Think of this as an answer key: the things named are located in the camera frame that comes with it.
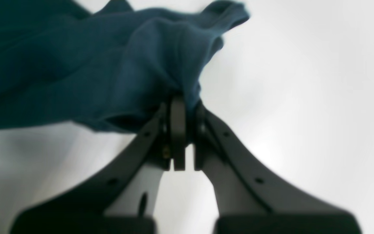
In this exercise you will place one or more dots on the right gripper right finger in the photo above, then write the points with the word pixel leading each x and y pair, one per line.
pixel 251 199

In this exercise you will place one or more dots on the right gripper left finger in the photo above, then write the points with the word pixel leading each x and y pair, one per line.
pixel 121 197

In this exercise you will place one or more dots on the dark teal T-shirt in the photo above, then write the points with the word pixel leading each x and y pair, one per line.
pixel 110 70

